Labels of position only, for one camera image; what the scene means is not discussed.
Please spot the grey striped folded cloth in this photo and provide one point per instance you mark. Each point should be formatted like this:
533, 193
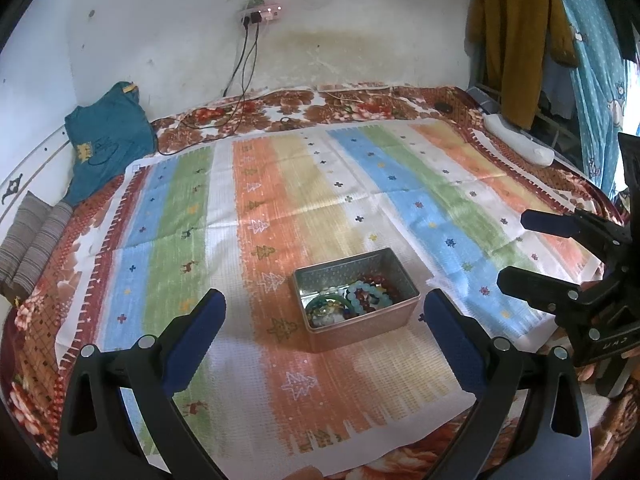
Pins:
25, 251

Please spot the striped colourful mat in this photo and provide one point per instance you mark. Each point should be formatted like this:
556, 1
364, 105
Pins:
324, 242

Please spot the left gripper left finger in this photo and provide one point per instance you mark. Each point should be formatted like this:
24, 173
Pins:
97, 439

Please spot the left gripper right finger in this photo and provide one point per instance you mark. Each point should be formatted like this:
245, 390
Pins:
528, 420

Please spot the mustard yellow hanging garment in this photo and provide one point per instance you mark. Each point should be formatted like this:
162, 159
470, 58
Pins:
517, 35

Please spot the white rolled cloth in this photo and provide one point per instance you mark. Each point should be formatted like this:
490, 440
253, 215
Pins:
529, 150

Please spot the teal blue garment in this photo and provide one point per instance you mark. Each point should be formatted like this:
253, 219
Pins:
107, 136

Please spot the blue patterned curtain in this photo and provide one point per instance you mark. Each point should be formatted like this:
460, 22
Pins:
600, 89

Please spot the green jade bangle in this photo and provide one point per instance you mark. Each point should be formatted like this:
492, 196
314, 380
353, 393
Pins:
323, 305

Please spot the floral brown bedsheet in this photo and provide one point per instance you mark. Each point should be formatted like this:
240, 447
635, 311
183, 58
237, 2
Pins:
69, 299

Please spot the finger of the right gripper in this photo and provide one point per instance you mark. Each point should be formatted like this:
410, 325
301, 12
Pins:
565, 224
560, 298

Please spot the silver metal tin box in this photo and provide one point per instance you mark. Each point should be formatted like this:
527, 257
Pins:
377, 286

